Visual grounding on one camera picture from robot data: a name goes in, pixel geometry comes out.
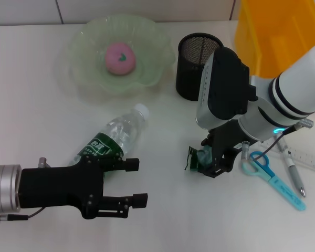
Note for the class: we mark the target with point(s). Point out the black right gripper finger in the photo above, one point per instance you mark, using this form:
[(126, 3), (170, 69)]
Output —
[(208, 140), (220, 168)]

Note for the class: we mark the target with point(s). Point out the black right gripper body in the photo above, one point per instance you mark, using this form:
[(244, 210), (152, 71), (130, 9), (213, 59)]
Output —
[(231, 136)]

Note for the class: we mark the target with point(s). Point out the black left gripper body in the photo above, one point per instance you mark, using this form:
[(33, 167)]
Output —
[(55, 186)]

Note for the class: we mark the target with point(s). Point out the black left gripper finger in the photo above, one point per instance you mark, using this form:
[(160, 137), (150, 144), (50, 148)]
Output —
[(139, 200), (131, 165)]

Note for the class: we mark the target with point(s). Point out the green plastic wrapper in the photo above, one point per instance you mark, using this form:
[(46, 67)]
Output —
[(197, 157)]

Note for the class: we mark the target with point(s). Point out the clear green-label water bottle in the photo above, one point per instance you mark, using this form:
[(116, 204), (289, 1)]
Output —
[(120, 131)]

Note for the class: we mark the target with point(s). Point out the blue teal scissors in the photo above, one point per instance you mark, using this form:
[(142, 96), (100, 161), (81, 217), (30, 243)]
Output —
[(283, 187)]

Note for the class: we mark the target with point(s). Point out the silver white pen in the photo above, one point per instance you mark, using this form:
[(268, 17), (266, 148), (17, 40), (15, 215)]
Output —
[(295, 173)]

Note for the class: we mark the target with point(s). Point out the transparent plastic ruler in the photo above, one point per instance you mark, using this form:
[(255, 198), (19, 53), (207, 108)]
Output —
[(309, 158)]

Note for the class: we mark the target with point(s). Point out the pink toy peach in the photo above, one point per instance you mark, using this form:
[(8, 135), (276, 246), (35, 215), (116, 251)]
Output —
[(118, 60)]

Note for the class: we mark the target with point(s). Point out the black mesh pen holder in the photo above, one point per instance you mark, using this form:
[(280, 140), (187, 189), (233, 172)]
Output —
[(189, 78)]

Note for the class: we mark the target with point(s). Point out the green glass fruit plate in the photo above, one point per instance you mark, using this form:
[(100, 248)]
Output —
[(147, 52)]

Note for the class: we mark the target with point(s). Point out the yellow plastic bin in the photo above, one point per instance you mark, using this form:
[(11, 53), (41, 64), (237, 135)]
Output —
[(273, 34)]

